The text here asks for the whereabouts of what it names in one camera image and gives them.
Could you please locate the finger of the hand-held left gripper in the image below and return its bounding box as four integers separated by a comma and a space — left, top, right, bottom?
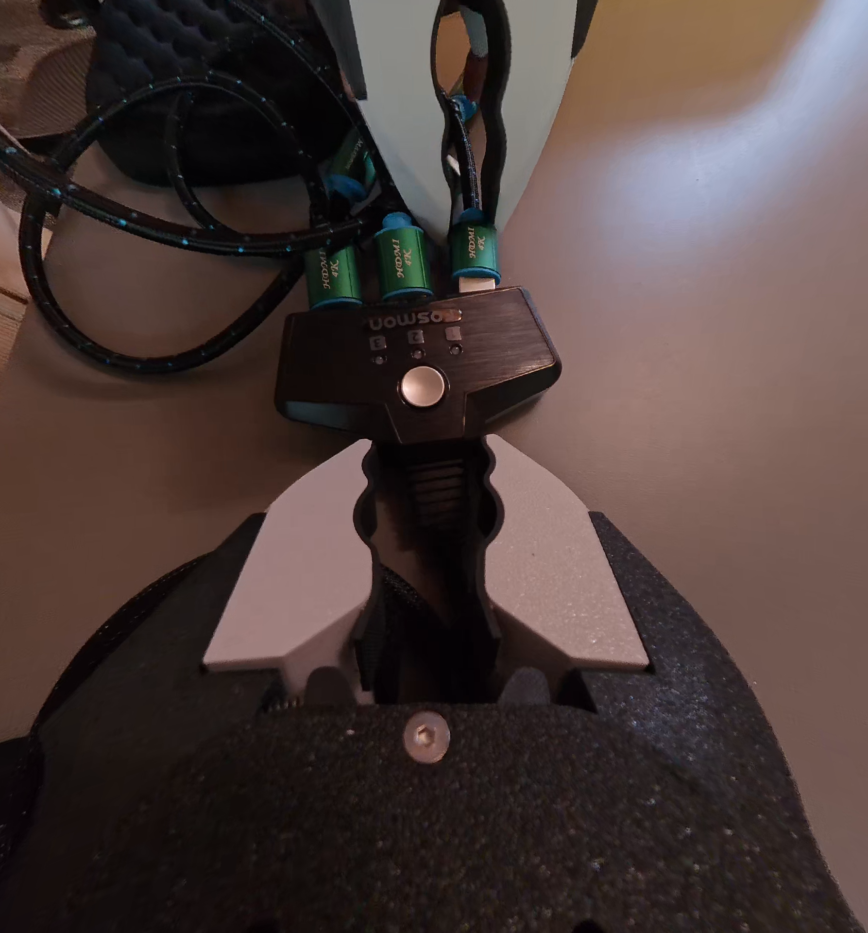
487, 0, 578, 225
313, 0, 457, 236

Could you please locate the thick black sleeved cable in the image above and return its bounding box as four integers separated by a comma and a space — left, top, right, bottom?
0, 510, 504, 933

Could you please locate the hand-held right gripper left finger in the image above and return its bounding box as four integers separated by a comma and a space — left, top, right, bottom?
202, 437, 407, 706

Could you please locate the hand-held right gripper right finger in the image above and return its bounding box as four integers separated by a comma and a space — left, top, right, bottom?
470, 433, 653, 702

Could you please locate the green HDMI plug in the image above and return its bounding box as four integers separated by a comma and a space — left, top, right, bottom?
444, 91, 502, 296

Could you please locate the black HDMI switch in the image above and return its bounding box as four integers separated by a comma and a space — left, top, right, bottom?
273, 286, 562, 540

